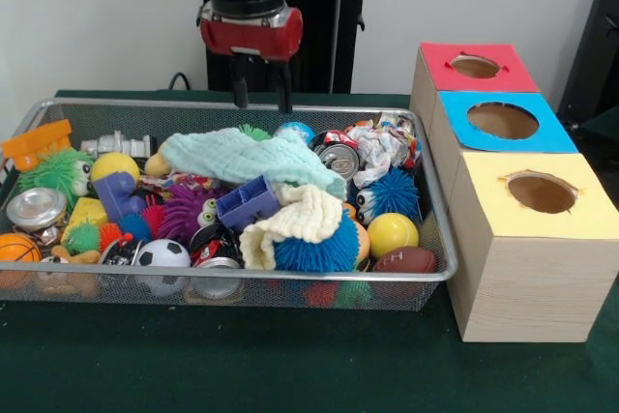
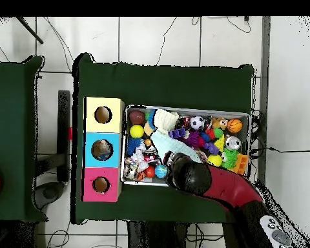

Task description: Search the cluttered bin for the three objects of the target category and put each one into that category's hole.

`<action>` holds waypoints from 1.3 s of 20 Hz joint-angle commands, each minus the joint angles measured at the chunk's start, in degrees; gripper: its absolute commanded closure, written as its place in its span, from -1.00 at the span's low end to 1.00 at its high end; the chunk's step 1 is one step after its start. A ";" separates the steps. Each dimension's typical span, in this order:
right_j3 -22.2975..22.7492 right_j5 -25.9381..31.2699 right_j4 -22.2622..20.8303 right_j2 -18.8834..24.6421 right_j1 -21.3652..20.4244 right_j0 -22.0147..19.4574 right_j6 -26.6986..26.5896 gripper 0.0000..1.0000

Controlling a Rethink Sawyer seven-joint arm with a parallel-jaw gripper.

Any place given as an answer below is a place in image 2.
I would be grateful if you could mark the small blue spiky ball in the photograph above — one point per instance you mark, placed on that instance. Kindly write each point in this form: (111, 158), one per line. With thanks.
(133, 146)

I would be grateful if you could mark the yellow ball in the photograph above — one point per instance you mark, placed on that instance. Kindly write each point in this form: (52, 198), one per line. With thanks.
(137, 131)

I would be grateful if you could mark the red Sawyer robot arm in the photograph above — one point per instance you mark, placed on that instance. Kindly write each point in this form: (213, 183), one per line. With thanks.
(230, 186)

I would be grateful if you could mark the dark green side table cloth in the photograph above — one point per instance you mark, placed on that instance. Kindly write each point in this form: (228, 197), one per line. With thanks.
(10, 116)

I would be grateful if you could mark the brown toy football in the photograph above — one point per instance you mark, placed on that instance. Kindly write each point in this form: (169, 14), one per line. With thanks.
(136, 117)

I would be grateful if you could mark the light blue knitted cloth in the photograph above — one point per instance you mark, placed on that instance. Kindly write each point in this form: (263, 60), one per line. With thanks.
(165, 143)

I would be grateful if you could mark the black tripod leg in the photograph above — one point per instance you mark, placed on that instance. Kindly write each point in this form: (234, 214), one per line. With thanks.
(29, 30)

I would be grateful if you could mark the cream knitted cloth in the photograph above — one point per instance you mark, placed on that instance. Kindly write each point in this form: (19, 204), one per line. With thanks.
(165, 120)

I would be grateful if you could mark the purple plastic block toy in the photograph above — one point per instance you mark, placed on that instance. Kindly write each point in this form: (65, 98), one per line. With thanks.
(211, 147)

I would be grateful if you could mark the black and white soccer ball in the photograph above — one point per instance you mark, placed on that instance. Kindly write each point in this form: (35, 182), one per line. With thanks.
(197, 122)

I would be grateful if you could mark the black panel stand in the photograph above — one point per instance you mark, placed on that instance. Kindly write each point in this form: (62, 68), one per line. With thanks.
(64, 134)

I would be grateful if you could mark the shallow clear mesh bin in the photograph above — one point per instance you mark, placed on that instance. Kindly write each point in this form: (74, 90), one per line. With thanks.
(209, 111)

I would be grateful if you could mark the orange plastic toy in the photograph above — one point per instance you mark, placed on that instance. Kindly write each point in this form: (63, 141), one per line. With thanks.
(241, 164)

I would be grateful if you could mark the orange toy basketball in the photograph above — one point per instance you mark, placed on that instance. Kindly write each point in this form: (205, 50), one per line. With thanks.
(234, 125)

